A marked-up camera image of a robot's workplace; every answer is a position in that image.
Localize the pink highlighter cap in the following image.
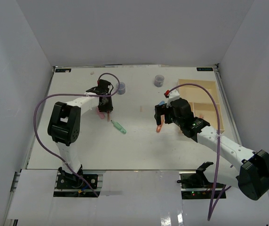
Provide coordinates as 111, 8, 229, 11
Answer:
96, 108, 105, 120

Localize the wooden compartment box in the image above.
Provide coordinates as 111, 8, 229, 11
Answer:
178, 79, 224, 133

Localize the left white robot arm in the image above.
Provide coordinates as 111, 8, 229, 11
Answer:
47, 79, 113, 188

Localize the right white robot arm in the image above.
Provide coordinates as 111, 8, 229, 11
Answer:
154, 98, 269, 201

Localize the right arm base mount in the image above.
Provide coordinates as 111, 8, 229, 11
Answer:
177, 161, 214, 200

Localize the left clear clip jar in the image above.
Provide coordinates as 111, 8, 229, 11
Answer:
116, 82, 126, 95

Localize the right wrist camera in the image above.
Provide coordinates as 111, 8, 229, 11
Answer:
164, 90, 180, 108

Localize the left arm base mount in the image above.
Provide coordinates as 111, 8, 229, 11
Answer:
53, 167, 102, 198

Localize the orange highlighter pen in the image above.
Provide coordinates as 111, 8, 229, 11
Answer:
107, 112, 111, 122

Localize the green highlighter pen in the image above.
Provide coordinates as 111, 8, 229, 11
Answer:
111, 120, 127, 134

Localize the right clear clip jar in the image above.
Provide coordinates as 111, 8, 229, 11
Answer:
154, 75, 165, 87

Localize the clear clip jar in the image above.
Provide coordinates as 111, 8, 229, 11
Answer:
154, 75, 165, 87
116, 82, 126, 95

